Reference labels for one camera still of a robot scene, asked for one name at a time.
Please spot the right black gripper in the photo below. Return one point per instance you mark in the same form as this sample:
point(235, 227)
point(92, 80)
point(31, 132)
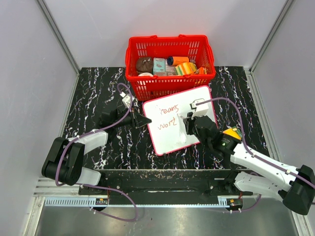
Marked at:
point(188, 122)

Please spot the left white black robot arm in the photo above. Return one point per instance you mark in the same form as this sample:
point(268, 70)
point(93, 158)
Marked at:
point(64, 161)

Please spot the pink small box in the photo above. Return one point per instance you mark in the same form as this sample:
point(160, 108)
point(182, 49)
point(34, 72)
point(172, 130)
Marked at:
point(170, 70)

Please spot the pink framed whiteboard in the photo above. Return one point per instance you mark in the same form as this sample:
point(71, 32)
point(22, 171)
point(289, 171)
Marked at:
point(167, 130)

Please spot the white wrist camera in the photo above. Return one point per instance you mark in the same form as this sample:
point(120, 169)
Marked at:
point(199, 110)
point(127, 99)

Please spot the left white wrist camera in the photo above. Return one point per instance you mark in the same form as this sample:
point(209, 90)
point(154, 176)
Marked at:
point(127, 99)

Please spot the yellow sponge pack in basket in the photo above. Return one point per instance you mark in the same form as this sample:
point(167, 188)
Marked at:
point(186, 68)

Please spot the teal small box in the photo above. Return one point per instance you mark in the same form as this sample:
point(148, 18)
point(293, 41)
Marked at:
point(159, 67)

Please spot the red plastic shopping basket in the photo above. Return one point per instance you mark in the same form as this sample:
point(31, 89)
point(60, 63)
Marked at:
point(196, 47)

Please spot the orange blue can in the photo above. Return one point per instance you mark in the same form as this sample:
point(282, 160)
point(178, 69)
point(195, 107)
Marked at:
point(174, 61)

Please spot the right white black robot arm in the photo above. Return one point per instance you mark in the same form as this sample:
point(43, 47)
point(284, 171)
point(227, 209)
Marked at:
point(293, 186)

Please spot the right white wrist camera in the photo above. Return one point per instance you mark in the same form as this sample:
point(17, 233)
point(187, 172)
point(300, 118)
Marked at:
point(199, 110)

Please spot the brown chocolate muffin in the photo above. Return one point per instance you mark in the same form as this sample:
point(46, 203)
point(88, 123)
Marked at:
point(144, 65)

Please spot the orange snack packet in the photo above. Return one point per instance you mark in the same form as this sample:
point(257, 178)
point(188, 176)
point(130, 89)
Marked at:
point(201, 71)

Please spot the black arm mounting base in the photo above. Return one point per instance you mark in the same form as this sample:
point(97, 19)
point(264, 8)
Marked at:
point(212, 182)

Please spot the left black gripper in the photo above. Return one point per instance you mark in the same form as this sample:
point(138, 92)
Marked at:
point(138, 120)

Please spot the white round lid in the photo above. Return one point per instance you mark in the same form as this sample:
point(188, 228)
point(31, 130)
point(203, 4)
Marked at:
point(145, 74)

